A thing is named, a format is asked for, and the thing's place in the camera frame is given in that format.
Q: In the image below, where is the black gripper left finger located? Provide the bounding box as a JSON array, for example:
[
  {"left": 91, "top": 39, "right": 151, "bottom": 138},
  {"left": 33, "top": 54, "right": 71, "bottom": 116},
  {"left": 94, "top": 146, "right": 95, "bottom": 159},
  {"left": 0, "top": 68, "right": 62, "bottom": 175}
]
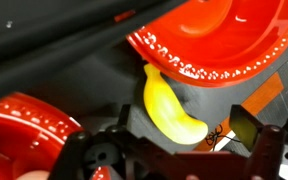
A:
[{"left": 50, "top": 103, "right": 177, "bottom": 180}]

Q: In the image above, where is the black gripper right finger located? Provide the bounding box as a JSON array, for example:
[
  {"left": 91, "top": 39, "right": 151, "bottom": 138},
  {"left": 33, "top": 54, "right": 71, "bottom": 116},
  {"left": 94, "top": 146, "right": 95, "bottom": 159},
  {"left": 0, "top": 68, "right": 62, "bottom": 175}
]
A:
[{"left": 229, "top": 104, "right": 288, "bottom": 180}]

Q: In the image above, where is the yellow toy banana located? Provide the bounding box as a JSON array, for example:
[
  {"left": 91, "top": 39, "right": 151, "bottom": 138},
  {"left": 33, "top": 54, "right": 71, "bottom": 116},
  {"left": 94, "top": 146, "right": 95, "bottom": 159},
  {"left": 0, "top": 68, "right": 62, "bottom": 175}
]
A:
[{"left": 143, "top": 63, "right": 209, "bottom": 146}]

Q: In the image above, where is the small red plastic bowl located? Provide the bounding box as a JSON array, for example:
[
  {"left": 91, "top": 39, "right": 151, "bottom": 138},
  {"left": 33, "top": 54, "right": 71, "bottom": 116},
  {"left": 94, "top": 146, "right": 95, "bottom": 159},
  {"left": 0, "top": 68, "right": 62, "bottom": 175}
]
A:
[{"left": 0, "top": 92, "right": 85, "bottom": 180}]

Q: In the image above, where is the large red plastic bowl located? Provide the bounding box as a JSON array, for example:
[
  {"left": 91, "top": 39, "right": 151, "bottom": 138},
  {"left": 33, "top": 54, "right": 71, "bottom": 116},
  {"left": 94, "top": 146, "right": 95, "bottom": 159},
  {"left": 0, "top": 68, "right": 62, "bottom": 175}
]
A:
[{"left": 127, "top": 0, "right": 288, "bottom": 88}]

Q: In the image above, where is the orange tape strip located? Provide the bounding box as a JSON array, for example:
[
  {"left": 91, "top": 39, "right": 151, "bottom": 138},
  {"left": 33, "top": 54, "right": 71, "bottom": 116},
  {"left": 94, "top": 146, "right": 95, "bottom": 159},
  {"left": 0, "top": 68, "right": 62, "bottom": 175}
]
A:
[{"left": 195, "top": 71, "right": 285, "bottom": 153}]

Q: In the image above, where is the black thread tangle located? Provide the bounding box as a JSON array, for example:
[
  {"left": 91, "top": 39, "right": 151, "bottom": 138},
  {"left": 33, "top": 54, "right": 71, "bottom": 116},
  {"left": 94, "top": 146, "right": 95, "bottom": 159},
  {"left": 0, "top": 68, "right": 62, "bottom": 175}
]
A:
[{"left": 204, "top": 124, "right": 242, "bottom": 148}]

